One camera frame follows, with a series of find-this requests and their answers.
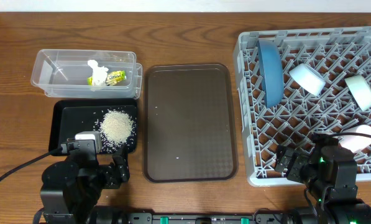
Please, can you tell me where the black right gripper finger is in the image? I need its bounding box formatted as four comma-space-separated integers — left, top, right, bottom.
275, 146, 294, 172
286, 154, 308, 183

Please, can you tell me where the black tray bin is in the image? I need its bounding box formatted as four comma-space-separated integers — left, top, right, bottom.
48, 98, 138, 153

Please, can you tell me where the pink cup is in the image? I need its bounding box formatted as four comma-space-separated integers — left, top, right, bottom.
339, 124, 371, 153

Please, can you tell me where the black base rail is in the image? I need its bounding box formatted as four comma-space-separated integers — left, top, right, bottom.
126, 208, 297, 224

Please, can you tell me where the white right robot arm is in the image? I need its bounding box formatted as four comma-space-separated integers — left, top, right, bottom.
275, 145, 371, 224

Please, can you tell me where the clear plastic bin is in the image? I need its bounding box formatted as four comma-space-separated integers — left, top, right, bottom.
30, 49, 142, 99

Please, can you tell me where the grey dishwasher rack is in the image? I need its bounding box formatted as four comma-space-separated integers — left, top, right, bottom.
233, 26, 371, 187

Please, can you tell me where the white tissue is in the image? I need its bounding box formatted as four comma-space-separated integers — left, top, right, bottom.
87, 60, 109, 86

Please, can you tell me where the yellow green snack wrapper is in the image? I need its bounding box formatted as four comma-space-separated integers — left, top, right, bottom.
105, 70, 127, 85

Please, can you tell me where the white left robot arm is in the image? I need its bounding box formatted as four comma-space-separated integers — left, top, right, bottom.
33, 141, 130, 224

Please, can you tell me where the brown serving tray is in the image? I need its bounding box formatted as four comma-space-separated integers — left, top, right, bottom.
143, 63, 238, 183

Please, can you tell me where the white rice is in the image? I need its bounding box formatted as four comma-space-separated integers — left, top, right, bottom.
93, 109, 136, 154

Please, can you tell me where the light blue bowl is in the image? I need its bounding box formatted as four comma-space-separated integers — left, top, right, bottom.
289, 63, 326, 96

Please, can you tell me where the dark blue plate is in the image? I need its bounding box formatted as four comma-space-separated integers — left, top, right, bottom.
257, 39, 284, 108

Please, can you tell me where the mint green bowl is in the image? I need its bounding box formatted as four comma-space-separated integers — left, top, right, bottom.
345, 75, 371, 111

